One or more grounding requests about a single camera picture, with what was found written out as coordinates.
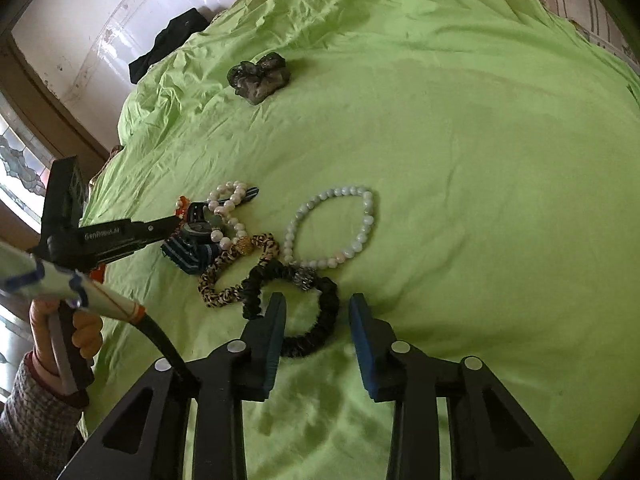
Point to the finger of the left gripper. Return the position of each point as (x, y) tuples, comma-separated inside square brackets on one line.
[(160, 229)]

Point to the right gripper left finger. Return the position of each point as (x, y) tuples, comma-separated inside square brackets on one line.
[(144, 436)]

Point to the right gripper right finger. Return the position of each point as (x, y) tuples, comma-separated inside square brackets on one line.
[(491, 435)]

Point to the black scrunchie with charm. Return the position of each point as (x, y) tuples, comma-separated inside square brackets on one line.
[(315, 305)]

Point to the grey knit sleeve forearm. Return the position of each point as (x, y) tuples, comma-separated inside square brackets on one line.
[(38, 426)]

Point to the person left hand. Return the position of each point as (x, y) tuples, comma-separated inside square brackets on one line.
[(53, 332)]

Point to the stained glass door window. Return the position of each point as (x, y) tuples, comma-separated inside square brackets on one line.
[(25, 167)]

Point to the dark grey green scrunchie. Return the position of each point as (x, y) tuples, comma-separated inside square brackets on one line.
[(254, 82)]

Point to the black clothing pile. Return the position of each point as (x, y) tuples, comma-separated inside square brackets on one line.
[(172, 37)]

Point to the green bed sheet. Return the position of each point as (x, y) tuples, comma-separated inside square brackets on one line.
[(502, 151)]

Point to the striped floral quilt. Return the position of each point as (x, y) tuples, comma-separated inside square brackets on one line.
[(594, 23)]

